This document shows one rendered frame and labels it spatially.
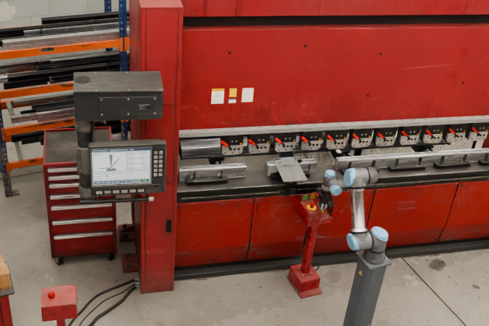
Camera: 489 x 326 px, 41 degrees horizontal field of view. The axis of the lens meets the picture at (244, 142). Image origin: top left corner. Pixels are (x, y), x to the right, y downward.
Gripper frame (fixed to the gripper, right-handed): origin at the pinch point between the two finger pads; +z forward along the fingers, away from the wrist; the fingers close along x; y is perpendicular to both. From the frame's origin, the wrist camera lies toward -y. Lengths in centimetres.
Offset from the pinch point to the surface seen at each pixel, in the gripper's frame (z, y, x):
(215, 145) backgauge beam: -19, 70, 61
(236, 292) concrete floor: 74, 2, 60
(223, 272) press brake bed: 72, 23, 64
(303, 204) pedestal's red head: -4.3, 5.4, 14.0
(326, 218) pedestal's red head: 2.3, -6.5, -0.1
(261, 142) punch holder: -43, 38, 40
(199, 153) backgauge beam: -15, 70, 74
